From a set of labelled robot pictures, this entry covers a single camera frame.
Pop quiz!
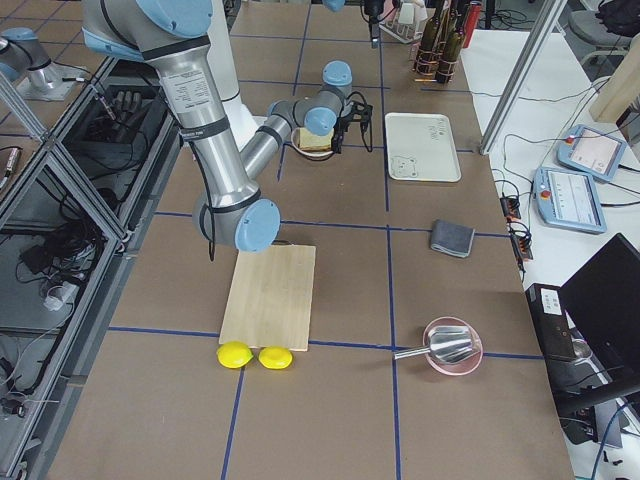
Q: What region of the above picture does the yellow lemon half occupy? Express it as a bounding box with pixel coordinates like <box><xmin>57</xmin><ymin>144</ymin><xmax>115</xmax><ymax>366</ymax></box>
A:
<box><xmin>258</xmin><ymin>346</ymin><xmax>293</xmax><ymax>370</ymax></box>
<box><xmin>216</xmin><ymin>341</ymin><xmax>254</xmax><ymax>369</ymax></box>

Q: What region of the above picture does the metal scoop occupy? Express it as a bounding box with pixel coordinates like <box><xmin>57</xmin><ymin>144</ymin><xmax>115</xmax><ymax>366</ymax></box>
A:
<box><xmin>394</xmin><ymin>325</ymin><xmax>480</xmax><ymax>365</ymax></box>

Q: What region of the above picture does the black laptop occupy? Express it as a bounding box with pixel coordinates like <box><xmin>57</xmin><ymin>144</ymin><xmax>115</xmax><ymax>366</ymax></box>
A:
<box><xmin>525</xmin><ymin>233</ymin><xmax>639</xmax><ymax>416</ymax></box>

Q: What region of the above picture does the white round plate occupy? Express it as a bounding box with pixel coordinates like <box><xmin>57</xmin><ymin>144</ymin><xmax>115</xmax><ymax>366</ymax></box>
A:
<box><xmin>290</xmin><ymin>127</ymin><xmax>333</xmax><ymax>161</ymax></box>

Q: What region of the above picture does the bread slice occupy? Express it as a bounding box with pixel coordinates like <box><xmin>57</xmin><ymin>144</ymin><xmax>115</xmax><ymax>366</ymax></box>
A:
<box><xmin>298</xmin><ymin>127</ymin><xmax>333</xmax><ymax>151</ymax></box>

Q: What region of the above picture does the wooden cutting board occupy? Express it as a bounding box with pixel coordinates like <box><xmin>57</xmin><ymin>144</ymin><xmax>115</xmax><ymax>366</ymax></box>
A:
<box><xmin>219</xmin><ymin>245</ymin><xmax>316</xmax><ymax>351</ymax></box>

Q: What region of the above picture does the white bear tray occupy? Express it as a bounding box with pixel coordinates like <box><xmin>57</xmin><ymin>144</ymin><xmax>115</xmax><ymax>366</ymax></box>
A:
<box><xmin>385</xmin><ymin>112</ymin><xmax>462</xmax><ymax>183</ymax></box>

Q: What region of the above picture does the dark wine bottle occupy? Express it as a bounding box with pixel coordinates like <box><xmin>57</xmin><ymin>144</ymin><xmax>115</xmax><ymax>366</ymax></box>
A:
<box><xmin>414</xmin><ymin>0</ymin><xmax>446</xmax><ymax>76</ymax></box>
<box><xmin>435</xmin><ymin>0</ymin><xmax>460</xmax><ymax>84</ymax></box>

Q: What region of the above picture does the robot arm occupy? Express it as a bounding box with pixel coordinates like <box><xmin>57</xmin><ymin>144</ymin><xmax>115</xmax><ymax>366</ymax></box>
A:
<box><xmin>321</xmin><ymin>0</ymin><xmax>385</xmax><ymax>48</ymax></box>
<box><xmin>82</xmin><ymin>1</ymin><xmax>354</xmax><ymax>252</ymax></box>

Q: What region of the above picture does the pink bowl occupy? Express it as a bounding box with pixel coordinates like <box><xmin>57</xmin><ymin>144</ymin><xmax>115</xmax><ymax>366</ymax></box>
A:
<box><xmin>422</xmin><ymin>316</ymin><xmax>484</xmax><ymax>376</ymax></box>

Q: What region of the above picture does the white wire cup rack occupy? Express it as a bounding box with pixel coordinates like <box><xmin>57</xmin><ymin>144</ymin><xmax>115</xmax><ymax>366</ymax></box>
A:
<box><xmin>380</xmin><ymin>0</ymin><xmax>428</xmax><ymax>44</ymax></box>

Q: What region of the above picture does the copper wire bottle rack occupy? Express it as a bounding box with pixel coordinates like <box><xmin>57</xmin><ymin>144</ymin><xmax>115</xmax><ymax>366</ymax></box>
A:
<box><xmin>412</xmin><ymin>47</ymin><xmax>461</xmax><ymax>84</ymax></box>

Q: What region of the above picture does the red cylinder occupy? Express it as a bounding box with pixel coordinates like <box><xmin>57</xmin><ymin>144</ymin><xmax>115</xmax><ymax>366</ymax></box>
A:
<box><xmin>462</xmin><ymin>1</ymin><xmax>483</xmax><ymax>49</ymax></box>

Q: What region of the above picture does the grey folded cloth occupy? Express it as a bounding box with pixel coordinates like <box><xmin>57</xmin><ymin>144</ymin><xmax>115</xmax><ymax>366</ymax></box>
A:
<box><xmin>430</xmin><ymin>219</ymin><xmax>475</xmax><ymax>258</ymax></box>

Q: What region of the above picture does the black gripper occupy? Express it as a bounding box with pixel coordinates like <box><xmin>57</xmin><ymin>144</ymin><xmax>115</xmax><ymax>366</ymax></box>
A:
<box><xmin>331</xmin><ymin>102</ymin><xmax>373</xmax><ymax>154</ymax></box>
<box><xmin>362</xmin><ymin>0</ymin><xmax>385</xmax><ymax>49</ymax></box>

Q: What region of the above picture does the blue teach pendant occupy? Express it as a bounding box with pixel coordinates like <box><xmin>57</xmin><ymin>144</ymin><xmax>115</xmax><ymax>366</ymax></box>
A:
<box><xmin>557</xmin><ymin>124</ymin><xmax>627</xmax><ymax>182</ymax></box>
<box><xmin>533</xmin><ymin>167</ymin><xmax>607</xmax><ymax>234</ymax></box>

